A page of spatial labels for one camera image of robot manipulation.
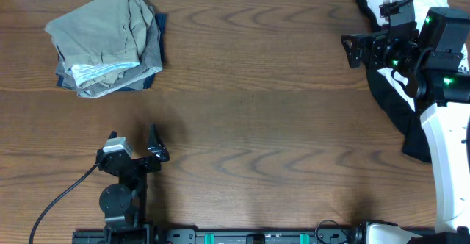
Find khaki green shorts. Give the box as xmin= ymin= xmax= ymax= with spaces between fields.
xmin=45 ymin=0 xmax=154 ymax=89

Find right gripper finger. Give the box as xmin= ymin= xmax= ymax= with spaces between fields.
xmin=347 ymin=48 xmax=363 ymax=68
xmin=340 ymin=34 xmax=367 ymax=49

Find black garment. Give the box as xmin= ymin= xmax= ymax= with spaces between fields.
xmin=354 ymin=0 xmax=434 ymax=164

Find navy folded garment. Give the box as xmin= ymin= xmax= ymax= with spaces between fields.
xmin=56 ymin=12 xmax=168 ymax=92

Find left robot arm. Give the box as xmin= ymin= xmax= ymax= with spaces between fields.
xmin=95 ymin=124 xmax=170 ymax=244

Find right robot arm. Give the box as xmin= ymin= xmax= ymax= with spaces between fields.
xmin=341 ymin=29 xmax=469 ymax=243

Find white printed t-shirt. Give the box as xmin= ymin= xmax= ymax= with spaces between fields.
xmin=371 ymin=0 xmax=469 ymax=115

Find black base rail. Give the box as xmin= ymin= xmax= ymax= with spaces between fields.
xmin=71 ymin=228 xmax=349 ymax=244

